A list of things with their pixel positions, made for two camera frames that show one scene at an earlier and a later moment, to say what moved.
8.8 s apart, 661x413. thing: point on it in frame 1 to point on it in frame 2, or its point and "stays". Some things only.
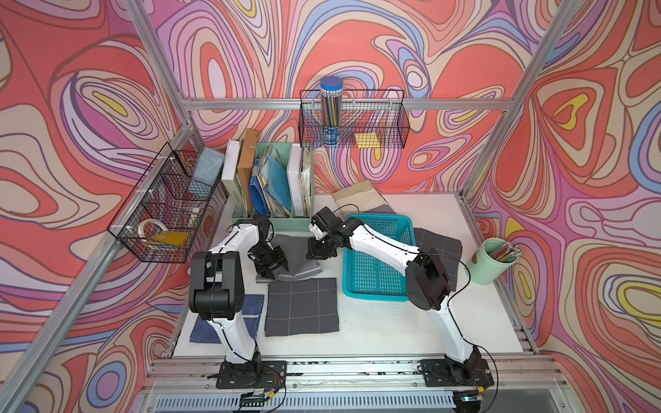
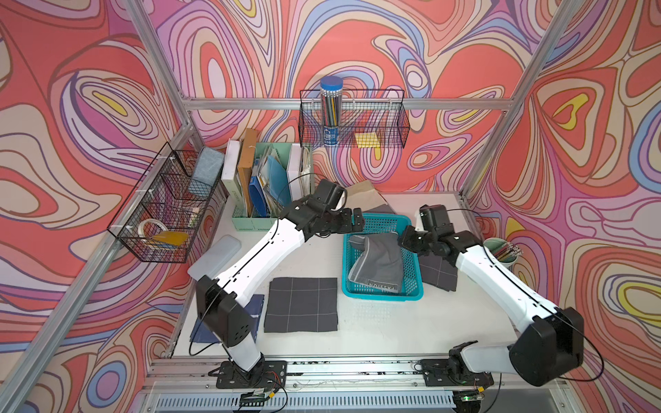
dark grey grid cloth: [301, 307] stays
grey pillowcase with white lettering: [294, 249] to [381, 262]
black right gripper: [312, 253] to [405, 242]
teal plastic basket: [367, 276] stays
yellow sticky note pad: [367, 140] stays
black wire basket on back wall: [380, 112] stays
